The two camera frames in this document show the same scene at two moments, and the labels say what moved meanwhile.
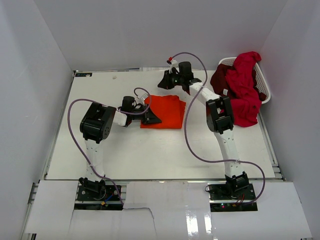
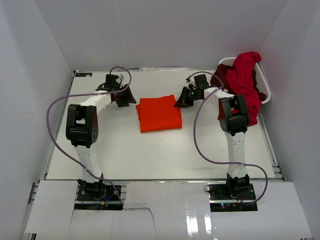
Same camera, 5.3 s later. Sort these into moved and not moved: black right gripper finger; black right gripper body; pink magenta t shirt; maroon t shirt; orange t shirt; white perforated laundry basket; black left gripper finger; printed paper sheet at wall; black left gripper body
Moved: black right gripper finger; black right gripper body; black left gripper body; black left gripper finger
Not moved: printed paper sheet at wall; maroon t shirt; white perforated laundry basket; pink magenta t shirt; orange t shirt
